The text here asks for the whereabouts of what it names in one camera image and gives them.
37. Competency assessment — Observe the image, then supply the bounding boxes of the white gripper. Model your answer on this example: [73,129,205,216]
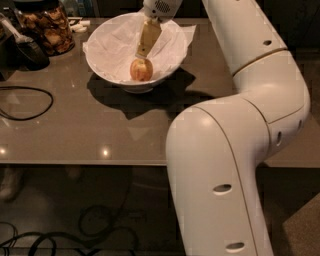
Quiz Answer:
[136,0,183,58]

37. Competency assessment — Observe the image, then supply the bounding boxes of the red yellow apple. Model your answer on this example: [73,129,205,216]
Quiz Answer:
[130,58,153,81]

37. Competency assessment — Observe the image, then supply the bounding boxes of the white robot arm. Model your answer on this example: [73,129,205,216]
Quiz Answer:
[166,0,310,256]

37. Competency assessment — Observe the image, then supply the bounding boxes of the white bowl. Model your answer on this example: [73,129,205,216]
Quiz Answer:
[84,12,189,94]

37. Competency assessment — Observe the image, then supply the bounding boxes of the small white items behind bowl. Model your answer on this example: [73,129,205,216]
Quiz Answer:
[69,20,91,33]

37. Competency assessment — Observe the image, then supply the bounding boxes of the white paper liner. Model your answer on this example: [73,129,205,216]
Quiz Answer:
[82,8,197,83]

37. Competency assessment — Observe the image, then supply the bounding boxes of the glass jar of dried chips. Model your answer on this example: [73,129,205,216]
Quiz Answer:
[13,0,75,56]

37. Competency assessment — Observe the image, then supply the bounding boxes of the black scoop with grey handle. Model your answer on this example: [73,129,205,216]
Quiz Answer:
[0,15,50,71]

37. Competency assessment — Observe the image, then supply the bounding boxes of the black cable on table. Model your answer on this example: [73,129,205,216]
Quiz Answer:
[0,86,55,122]

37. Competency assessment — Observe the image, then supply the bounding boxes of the black cables on floor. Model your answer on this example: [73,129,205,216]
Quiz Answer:
[0,203,138,256]

